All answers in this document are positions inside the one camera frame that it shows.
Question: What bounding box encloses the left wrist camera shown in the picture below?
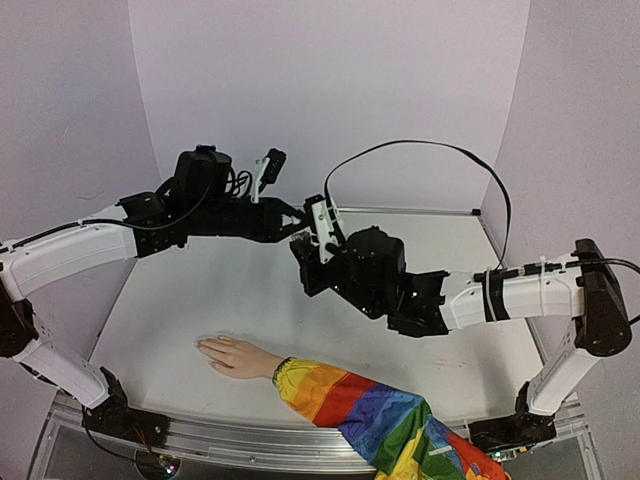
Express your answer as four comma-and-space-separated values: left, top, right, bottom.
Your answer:
249, 148, 286, 203

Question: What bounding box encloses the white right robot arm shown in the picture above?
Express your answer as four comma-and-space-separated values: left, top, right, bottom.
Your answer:
290, 227, 639, 452

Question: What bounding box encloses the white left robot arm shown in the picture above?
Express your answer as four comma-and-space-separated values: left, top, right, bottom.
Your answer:
1, 145, 307, 448

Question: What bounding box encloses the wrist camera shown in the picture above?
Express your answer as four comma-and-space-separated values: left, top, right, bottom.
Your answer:
249, 148, 286, 203
304, 195, 346, 264

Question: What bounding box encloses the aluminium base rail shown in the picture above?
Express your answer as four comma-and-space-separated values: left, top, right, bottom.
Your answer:
29, 394, 601, 479

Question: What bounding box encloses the mannequin hand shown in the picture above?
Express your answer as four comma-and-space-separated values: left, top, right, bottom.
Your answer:
196, 336, 284, 380

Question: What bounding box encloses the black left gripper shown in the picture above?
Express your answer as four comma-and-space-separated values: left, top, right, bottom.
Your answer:
191, 198, 314, 245

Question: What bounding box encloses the rainbow coloured sleeve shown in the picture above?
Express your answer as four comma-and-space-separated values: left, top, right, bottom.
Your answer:
273, 357, 510, 479

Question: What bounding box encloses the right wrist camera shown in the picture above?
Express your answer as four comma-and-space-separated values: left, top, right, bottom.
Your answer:
304, 195, 346, 264

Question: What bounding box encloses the black camera cable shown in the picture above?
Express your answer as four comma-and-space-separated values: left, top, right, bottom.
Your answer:
323, 139, 512, 271

